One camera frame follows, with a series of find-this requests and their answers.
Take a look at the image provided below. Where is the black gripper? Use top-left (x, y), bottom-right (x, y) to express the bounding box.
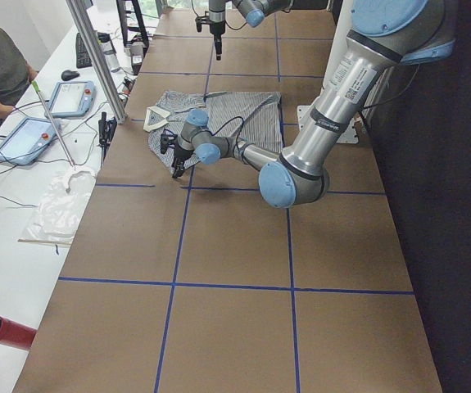
top-left (209, 20), bottom-right (225, 61)
top-left (171, 147), bottom-right (193, 178)

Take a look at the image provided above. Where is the blue white striped polo shirt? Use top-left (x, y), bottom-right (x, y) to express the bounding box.
top-left (144, 90), bottom-right (283, 168)

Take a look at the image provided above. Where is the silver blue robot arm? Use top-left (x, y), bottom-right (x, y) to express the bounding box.
top-left (161, 1), bottom-right (459, 208)
top-left (196, 0), bottom-right (294, 61)

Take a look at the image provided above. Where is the black tool on table edge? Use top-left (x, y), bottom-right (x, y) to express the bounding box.
top-left (98, 111), bottom-right (117, 165)

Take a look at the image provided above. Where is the black ladder stand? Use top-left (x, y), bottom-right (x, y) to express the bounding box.
top-left (115, 0), bottom-right (149, 48)

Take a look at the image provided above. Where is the grabber stick with white hook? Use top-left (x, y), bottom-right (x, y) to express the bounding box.
top-left (31, 81), bottom-right (96, 193)

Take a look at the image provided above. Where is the water bottle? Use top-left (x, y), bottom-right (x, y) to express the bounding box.
top-left (97, 32), bottom-right (120, 72)

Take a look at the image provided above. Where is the far blue teach pendant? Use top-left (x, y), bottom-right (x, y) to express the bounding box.
top-left (48, 81), bottom-right (96, 119)

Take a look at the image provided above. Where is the blue teach pendant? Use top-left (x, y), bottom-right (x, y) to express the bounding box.
top-left (48, 81), bottom-right (96, 119)
top-left (0, 117), bottom-right (57, 165)

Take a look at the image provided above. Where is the clear plastic bag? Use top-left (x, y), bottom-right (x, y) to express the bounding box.
top-left (20, 173), bottom-right (95, 243)

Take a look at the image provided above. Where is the black keyboard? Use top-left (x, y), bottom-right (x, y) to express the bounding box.
top-left (75, 33), bottom-right (92, 69)

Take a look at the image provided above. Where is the black computer mouse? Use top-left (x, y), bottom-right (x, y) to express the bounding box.
top-left (61, 70), bottom-right (80, 81)

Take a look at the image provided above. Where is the near blue teach pendant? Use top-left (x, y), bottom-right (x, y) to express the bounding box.
top-left (0, 117), bottom-right (57, 165)

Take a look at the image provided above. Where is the wooden stick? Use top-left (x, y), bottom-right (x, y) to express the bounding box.
top-left (17, 238), bottom-right (71, 246)

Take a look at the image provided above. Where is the red cylinder tube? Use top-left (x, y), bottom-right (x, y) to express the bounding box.
top-left (0, 316), bottom-right (36, 350)

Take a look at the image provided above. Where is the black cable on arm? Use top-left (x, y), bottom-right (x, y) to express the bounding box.
top-left (208, 115), bottom-right (247, 142)

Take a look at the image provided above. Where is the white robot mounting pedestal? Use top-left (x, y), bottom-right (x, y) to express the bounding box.
top-left (297, 1), bottom-right (359, 144)

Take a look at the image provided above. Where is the aluminium frame post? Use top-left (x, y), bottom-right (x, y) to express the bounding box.
top-left (66, 0), bottom-right (127, 124)

